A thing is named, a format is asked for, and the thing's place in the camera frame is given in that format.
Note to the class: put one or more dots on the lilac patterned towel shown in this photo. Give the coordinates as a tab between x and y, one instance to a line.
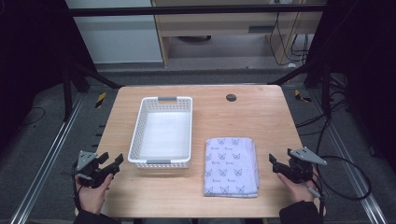
230	168

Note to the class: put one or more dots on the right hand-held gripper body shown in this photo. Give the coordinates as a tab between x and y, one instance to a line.
300	171

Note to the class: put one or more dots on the white cabinet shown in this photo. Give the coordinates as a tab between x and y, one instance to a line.
118	40

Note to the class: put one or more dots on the wooden background desk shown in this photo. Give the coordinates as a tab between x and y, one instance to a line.
218	25

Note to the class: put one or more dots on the yellow black floor tape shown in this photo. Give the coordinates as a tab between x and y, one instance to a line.
100	100
301	96

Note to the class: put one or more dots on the person's right hand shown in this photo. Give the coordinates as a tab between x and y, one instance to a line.
297	191

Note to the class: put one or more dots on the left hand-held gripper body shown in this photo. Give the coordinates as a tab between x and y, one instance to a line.
90	172

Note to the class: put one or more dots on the person's left hand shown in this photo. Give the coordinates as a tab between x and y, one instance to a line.
91	197

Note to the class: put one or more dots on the white plastic basket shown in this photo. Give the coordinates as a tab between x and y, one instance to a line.
163	133

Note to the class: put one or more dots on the aluminium floor rail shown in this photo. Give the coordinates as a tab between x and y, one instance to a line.
46	158
351	161

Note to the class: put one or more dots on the black metal frame stand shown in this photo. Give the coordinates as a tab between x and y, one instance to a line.
67	90
326	90

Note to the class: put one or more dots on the black horizontal frame bar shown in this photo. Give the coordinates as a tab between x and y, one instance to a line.
193	10

